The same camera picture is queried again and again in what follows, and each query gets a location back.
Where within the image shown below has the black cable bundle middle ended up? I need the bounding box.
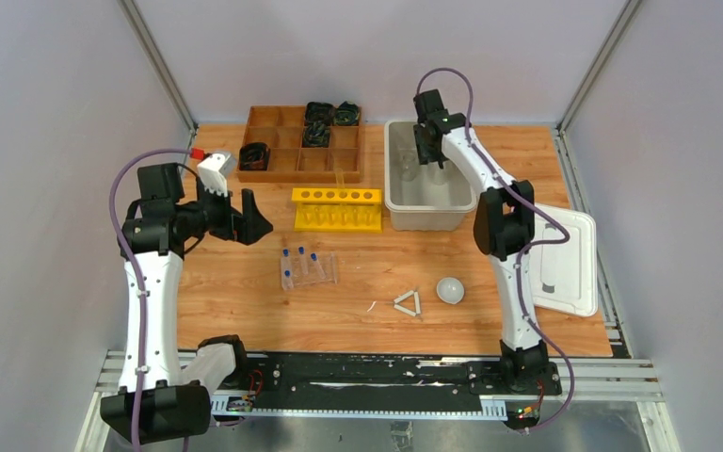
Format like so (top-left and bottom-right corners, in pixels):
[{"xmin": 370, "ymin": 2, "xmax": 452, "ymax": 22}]
[{"xmin": 301, "ymin": 121, "xmax": 331, "ymax": 150}]

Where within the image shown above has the white plastic bin lid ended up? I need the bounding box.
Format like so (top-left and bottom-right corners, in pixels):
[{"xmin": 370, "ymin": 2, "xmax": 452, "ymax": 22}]
[{"xmin": 529, "ymin": 204, "xmax": 598, "ymax": 317}]

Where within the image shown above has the black cable bundle top left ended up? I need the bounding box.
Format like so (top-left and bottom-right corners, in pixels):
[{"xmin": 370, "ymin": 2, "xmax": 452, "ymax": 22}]
[{"xmin": 303, "ymin": 101, "xmax": 336, "ymax": 126}]

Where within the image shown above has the white clay triangle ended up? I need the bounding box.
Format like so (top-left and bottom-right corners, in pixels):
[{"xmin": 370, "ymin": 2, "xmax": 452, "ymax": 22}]
[{"xmin": 393, "ymin": 290, "xmax": 422, "ymax": 317}]

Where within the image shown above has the black cable bundle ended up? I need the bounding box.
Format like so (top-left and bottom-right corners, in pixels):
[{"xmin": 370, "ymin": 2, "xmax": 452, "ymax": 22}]
[
  {"xmin": 301, "ymin": 121, "xmax": 331, "ymax": 150},
  {"xmin": 334, "ymin": 101, "xmax": 362, "ymax": 127},
  {"xmin": 303, "ymin": 101, "xmax": 336, "ymax": 126}
]

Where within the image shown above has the beige plastic bin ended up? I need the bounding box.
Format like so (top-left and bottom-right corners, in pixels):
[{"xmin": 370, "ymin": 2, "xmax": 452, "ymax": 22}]
[{"xmin": 384, "ymin": 121, "xmax": 477, "ymax": 231}]

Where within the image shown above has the clear glass test tube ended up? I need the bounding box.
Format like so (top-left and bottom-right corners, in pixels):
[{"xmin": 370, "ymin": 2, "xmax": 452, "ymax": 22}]
[{"xmin": 334, "ymin": 168, "xmax": 345, "ymax": 190}]

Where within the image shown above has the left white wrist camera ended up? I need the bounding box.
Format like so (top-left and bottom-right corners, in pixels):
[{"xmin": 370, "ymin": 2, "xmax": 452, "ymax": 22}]
[{"xmin": 197, "ymin": 152, "xmax": 237, "ymax": 198}]

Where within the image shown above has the black cable bundle top right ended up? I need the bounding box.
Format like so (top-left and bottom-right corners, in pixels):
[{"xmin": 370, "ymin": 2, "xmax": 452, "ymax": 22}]
[{"xmin": 334, "ymin": 101, "xmax": 362, "ymax": 127}]

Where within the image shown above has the yellow test tube rack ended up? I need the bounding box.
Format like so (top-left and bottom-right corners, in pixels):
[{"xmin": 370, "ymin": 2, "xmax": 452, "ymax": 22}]
[{"xmin": 291, "ymin": 187, "xmax": 383, "ymax": 234}]

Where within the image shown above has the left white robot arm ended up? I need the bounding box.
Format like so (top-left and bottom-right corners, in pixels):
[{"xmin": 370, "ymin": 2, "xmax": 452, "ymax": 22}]
[{"xmin": 100, "ymin": 155, "xmax": 273, "ymax": 449}]

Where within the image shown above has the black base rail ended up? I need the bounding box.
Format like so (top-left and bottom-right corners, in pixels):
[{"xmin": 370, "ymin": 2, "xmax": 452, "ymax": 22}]
[{"xmin": 219, "ymin": 352, "xmax": 562, "ymax": 414}]

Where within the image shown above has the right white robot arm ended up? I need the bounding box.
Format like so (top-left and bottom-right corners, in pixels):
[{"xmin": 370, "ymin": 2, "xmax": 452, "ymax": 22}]
[{"xmin": 413, "ymin": 89, "xmax": 550, "ymax": 394}]

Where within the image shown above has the clear plastic tube rack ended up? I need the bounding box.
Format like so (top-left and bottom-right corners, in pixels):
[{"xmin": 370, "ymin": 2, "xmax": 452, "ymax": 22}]
[{"xmin": 280, "ymin": 251, "xmax": 339, "ymax": 291}]

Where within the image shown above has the wooden compartment tray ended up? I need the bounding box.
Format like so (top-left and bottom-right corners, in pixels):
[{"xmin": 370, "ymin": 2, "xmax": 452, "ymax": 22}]
[{"xmin": 237, "ymin": 102, "xmax": 363, "ymax": 184}]

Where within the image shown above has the white round dish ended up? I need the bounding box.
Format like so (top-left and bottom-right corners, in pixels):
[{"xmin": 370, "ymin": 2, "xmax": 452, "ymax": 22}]
[{"xmin": 436, "ymin": 277, "xmax": 465, "ymax": 305}]

